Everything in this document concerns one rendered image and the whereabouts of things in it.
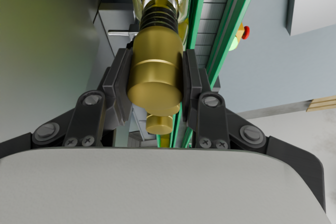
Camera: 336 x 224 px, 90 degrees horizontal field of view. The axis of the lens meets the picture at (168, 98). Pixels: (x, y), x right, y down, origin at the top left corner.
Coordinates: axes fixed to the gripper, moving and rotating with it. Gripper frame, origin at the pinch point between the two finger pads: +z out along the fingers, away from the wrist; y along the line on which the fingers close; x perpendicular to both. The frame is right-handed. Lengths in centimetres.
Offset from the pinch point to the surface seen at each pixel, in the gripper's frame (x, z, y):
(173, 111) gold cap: -5.5, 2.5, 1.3
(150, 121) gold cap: -9.3, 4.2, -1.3
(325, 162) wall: -217, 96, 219
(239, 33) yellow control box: -13.6, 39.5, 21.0
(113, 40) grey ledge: -13.5, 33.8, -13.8
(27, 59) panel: -1.5, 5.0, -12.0
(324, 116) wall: -191, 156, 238
